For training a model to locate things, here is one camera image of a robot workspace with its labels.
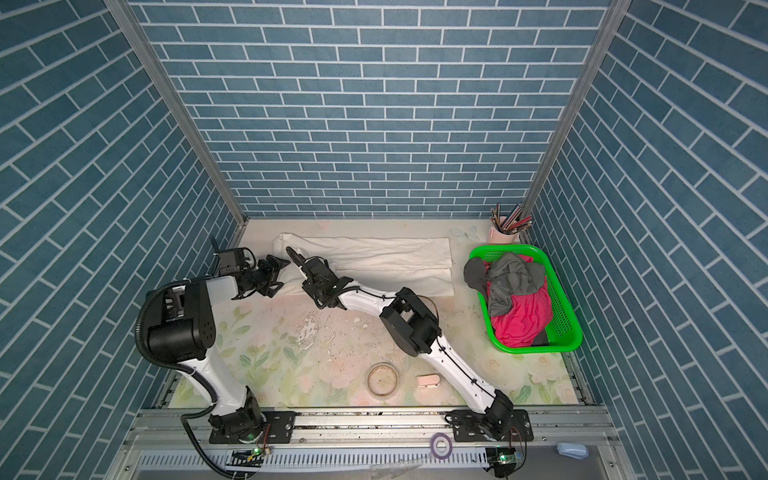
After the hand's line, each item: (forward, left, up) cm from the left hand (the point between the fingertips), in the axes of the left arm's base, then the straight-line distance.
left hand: (287, 267), depth 98 cm
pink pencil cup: (+10, -72, +3) cm, 72 cm away
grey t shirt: (-10, -69, +8) cm, 70 cm away
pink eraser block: (-35, -45, -5) cm, 57 cm away
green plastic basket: (-24, -85, 0) cm, 88 cm away
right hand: (-1, -7, -3) cm, 8 cm away
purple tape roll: (-49, -49, -5) cm, 70 cm away
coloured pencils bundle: (+14, -78, +6) cm, 79 cm away
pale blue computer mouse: (-52, -78, -3) cm, 94 cm away
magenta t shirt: (-20, -75, +5) cm, 77 cm away
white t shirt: (+4, -32, -5) cm, 33 cm away
